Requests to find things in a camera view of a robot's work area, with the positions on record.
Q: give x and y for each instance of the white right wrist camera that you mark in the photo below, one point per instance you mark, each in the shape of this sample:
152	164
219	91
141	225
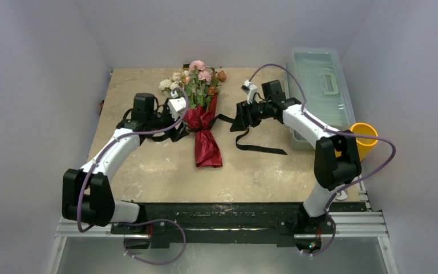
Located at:
250	89

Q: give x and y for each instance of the black table edge rail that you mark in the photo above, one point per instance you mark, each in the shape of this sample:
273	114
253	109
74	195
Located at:
220	223

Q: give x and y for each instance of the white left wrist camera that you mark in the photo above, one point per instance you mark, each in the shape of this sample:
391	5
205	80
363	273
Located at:
177	106

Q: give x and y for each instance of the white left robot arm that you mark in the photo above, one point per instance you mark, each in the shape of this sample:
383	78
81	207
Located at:
86	192

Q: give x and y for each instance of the red handled pliers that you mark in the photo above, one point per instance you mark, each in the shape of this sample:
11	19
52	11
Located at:
341	195

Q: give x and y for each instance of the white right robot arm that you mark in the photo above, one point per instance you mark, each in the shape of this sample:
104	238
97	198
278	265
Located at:
336	159

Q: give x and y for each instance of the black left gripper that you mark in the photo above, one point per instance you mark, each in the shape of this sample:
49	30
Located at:
175	135

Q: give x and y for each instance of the yellow cylinder vase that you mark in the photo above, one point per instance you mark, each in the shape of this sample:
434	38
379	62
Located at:
364	145

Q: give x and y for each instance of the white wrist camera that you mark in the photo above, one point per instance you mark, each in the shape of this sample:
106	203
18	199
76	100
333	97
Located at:
177	106
250	89

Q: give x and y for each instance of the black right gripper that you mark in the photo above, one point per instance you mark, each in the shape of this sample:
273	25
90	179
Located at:
244	116

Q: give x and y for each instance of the red paper flower bouquet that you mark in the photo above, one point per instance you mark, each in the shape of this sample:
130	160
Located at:
202	85

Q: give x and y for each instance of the clear plastic storage box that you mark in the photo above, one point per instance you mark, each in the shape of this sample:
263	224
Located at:
320	74

